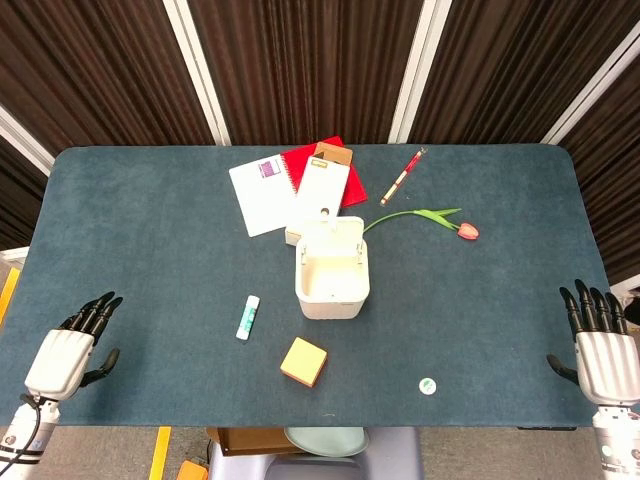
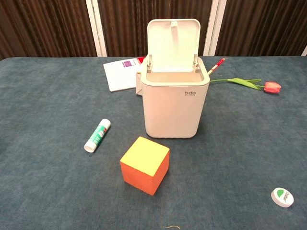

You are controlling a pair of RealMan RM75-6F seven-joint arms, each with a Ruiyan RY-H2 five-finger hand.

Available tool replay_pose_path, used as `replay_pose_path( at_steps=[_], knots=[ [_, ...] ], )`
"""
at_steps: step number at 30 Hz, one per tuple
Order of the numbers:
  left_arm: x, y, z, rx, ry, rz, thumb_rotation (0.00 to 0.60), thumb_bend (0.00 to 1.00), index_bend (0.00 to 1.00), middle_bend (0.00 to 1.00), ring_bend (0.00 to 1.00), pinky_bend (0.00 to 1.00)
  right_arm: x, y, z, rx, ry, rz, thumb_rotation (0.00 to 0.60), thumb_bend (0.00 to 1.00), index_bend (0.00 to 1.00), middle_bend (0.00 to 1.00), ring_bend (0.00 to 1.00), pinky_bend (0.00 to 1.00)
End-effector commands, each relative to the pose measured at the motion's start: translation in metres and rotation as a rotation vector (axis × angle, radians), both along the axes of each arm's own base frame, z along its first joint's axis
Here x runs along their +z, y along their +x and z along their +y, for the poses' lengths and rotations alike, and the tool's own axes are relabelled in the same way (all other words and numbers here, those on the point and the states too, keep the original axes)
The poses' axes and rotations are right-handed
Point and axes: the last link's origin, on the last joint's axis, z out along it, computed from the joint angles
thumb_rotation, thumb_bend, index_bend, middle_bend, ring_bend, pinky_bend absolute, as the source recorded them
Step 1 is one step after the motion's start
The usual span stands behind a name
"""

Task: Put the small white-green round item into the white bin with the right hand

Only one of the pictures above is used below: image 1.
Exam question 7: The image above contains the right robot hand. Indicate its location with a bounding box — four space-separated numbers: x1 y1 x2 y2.
546 278 640 407

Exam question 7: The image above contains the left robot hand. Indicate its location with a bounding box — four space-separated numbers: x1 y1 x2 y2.
23 291 124 403

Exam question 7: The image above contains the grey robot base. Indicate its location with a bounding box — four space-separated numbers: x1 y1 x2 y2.
207 426 425 480

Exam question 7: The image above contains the yellow floor tape strip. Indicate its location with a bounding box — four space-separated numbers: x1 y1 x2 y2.
0 267 22 326
149 426 173 480

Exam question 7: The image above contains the blue table mat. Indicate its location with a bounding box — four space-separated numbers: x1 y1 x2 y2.
0 144 627 429

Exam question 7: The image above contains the orange object on floor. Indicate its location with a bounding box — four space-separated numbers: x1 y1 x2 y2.
175 459 209 480

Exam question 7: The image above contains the green white glue stick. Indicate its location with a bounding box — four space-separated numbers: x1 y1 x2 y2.
235 294 262 342

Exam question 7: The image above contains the brown cardboard box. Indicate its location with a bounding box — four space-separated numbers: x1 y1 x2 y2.
206 426 305 457

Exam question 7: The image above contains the pink tulip flower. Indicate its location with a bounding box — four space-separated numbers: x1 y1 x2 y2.
363 207 480 242

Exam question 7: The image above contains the yellow sticky note pad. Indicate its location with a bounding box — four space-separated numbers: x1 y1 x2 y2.
279 336 329 390

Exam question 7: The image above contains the white notebook purple label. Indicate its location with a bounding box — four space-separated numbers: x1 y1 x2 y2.
228 153 300 238

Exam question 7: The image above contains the red pen in sleeve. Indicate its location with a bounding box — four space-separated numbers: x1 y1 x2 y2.
379 147 429 207

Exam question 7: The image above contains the pale green round plate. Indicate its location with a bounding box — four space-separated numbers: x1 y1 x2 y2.
284 426 370 458

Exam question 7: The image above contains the red spiral notebook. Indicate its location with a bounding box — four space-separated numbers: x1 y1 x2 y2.
280 135 370 209

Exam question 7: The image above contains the white cardboard box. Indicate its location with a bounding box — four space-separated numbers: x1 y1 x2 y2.
284 141 354 248

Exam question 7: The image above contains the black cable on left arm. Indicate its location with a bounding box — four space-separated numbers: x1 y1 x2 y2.
0 393 43 462

